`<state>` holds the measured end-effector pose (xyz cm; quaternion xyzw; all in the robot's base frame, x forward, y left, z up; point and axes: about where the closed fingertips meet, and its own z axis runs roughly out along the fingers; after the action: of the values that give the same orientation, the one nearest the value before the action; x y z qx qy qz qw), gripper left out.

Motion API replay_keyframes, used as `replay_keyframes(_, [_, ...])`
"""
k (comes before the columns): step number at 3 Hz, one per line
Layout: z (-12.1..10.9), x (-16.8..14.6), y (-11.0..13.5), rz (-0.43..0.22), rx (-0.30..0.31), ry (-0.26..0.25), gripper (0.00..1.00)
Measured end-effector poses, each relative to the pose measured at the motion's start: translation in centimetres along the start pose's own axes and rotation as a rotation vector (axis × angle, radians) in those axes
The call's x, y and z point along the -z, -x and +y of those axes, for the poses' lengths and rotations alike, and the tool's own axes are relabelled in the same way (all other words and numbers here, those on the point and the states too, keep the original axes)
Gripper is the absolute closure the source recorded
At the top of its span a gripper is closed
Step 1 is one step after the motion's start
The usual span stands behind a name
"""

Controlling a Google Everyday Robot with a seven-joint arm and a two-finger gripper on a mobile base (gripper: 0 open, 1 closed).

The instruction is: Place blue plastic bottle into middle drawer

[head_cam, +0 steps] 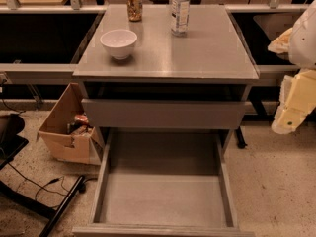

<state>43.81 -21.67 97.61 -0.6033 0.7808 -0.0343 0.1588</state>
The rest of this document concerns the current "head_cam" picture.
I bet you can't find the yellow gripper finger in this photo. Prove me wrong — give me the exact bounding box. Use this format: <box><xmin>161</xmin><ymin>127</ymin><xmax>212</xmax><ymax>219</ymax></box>
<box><xmin>272</xmin><ymin>69</ymin><xmax>316</xmax><ymax>134</ymax></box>
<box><xmin>268</xmin><ymin>28</ymin><xmax>292</xmax><ymax>54</ymax></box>

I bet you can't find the clear plastic water bottle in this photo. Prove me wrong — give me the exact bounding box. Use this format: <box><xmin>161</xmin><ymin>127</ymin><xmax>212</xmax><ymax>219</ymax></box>
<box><xmin>171</xmin><ymin>0</ymin><xmax>190</xmax><ymax>36</ymax></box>

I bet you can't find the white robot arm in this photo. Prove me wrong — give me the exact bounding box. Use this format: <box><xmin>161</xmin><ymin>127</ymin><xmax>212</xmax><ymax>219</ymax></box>
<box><xmin>268</xmin><ymin>1</ymin><xmax>316</xmax><ymax>134</ymax></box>

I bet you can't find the grey drawer cabinet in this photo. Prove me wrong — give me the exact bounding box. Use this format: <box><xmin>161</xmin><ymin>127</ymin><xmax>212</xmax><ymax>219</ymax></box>
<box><xmin>73</xmin><ymin>5</ymin><xmax>259</xmax><ymax>146</ymax></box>

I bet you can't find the grey top drawer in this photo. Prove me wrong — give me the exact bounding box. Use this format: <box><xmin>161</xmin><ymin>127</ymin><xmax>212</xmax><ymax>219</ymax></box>
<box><xmin>82</xmin><ymin>99</ymin><xmax>245</xmax><ymax>129</ymax></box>

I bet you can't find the open grey middle drawer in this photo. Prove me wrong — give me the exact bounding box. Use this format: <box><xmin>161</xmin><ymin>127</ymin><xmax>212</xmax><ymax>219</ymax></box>
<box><xmin>73</xmin><ymin>129</ymin><xmax>255</xmax><ymax>237</ymax></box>

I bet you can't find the grey chair seat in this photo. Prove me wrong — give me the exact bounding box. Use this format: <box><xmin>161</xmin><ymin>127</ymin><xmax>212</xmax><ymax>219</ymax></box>
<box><xmin>254</xmin><ymin>13</ymin><xmax>300</xmax><ymax>40</ymax></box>

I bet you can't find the patterned drink can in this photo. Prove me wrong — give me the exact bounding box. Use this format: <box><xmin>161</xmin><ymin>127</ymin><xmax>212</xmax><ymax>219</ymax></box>
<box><xmin>126</xmin><ymin>0</ymin><xmax>142</xmax><ymax>22</ymax></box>

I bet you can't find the white ceramic bowl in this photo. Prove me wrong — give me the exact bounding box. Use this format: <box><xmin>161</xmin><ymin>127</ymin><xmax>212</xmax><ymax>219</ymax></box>
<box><xmin>100</xmin><ymin>29</ymin><xmax>138</xmax><ymax>60</ymax></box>

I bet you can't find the red item in box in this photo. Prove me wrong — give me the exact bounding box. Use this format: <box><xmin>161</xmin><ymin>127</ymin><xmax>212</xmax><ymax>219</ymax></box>
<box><xmin>74</xmin><ymin>115</ymin><xmax>89</xmax><ymax>125</ymax></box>

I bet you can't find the brown cardboard box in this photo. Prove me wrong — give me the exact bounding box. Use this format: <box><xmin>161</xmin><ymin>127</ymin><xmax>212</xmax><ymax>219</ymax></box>
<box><xmin>38</xmin><ymin>83</ymin><xmax>103</xmax><ymax>165</ymax></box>

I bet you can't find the black chair base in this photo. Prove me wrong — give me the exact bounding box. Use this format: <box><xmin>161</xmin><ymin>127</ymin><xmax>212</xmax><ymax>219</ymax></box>
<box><xmin>0</xmin><ymin>112</ymin><xmax>87</xmax><ymax>237</ymax></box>

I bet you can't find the grey metal table frame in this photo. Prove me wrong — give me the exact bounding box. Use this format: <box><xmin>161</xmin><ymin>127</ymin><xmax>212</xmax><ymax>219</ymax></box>
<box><xmin>0</xmin><ymin>3</ymin><xmax>316</xmax><ymax>87</ymax></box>

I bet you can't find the black floor cable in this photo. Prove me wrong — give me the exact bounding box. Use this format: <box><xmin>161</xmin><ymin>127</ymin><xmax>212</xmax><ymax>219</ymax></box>
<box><xmin>6</xmin><ymin>161</ymin><xmax>98</xmax><ymax>202</ymax></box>

